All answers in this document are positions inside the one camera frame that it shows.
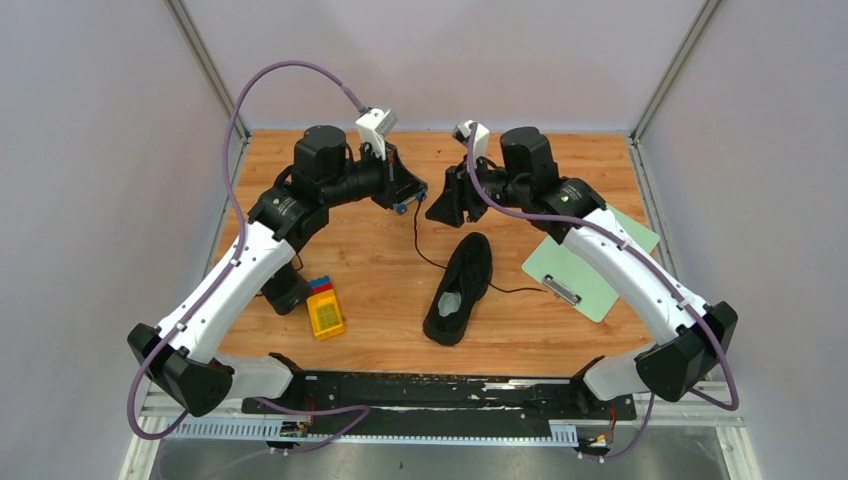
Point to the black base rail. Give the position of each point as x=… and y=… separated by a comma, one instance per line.
x=430, y=404

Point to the green clipboard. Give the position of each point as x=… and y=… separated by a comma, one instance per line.
x=555, y=267

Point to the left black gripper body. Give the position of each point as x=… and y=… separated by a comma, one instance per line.
x=372, y=177

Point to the yellow toy block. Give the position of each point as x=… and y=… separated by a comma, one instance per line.
x=324, y=311

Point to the white cable duct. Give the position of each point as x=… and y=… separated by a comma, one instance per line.
x=277, y=429

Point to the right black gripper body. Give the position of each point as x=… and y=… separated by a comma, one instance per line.
x=495, y=184

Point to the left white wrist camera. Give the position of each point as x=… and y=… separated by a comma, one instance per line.
x=373, y=126

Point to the black sneaker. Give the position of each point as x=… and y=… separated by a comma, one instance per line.
x=464, y=283

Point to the toy brick car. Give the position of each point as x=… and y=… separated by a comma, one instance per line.
x=403, y=206

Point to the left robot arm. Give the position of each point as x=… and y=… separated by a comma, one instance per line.
x=181, y=354

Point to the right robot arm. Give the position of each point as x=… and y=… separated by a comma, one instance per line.
x=690, y=336

